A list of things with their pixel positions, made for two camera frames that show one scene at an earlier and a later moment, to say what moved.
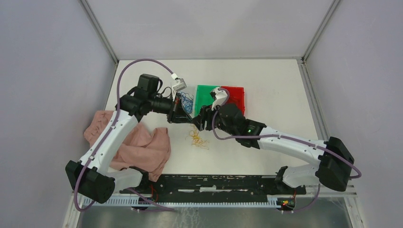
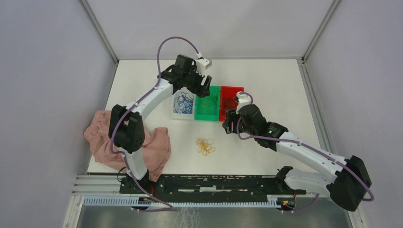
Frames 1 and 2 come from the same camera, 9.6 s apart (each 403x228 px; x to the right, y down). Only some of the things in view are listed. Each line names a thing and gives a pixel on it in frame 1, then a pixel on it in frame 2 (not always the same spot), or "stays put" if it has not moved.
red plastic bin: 236,97 stays put
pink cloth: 148,154 stays put
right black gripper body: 213,118 to 232,116
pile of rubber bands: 196,138 to 205,146
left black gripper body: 177,101 to 193,82
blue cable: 187,101 stays put
